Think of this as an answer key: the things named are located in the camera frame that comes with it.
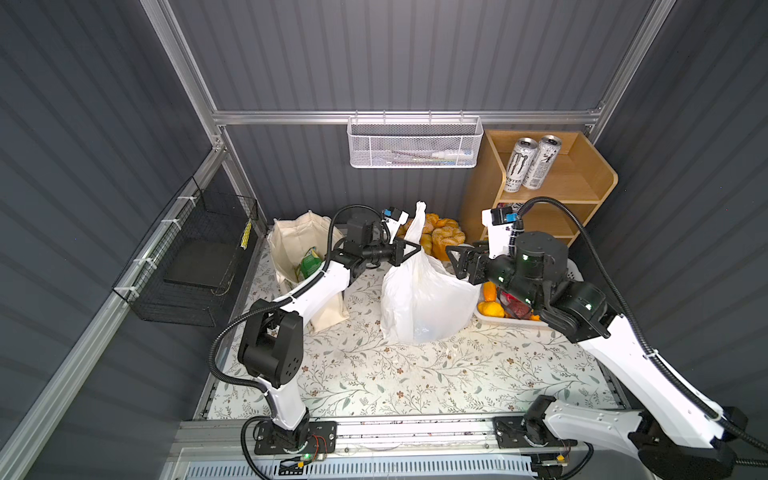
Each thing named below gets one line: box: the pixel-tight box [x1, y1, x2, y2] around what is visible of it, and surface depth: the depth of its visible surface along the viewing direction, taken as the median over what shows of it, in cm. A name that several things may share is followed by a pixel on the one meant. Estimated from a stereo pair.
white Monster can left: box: [504, 137, 538, 193], surface depth 80 cm
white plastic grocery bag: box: [380, 200, 482, 345], surface depth 82 cm
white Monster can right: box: [522, 135, 563, 190], surface depth 81 cm
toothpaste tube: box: [431, 150, 475, 160], surface depth 92 cm
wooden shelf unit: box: [464, 130, 618, 245], surface depth 86 cm
